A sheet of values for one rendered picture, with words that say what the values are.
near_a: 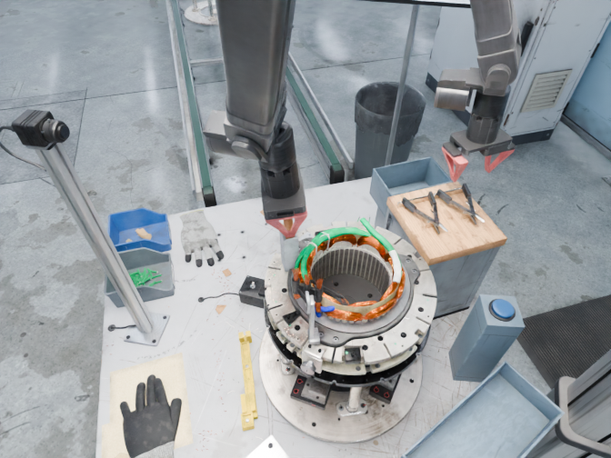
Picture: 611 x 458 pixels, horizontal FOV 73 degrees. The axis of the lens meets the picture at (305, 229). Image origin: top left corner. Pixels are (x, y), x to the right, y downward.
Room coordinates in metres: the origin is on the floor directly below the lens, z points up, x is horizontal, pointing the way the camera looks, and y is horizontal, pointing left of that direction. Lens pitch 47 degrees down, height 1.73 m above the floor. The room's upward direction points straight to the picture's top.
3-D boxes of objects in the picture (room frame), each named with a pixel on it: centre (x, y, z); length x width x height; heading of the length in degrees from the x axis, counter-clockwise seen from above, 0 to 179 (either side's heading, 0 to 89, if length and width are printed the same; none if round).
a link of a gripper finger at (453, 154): (0.69, -0.32, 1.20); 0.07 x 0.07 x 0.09; 18
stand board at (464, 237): (0.66, -0.32, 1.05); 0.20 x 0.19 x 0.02; 18
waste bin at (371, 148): (2.07, -0.46, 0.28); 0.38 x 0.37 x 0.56; 106
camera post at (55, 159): (0.54, 0.41, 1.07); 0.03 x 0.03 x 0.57; 81
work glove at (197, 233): (0.85, 0.32, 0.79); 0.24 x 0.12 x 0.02; 16
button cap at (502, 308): (0.44, -0.38, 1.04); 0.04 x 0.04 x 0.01
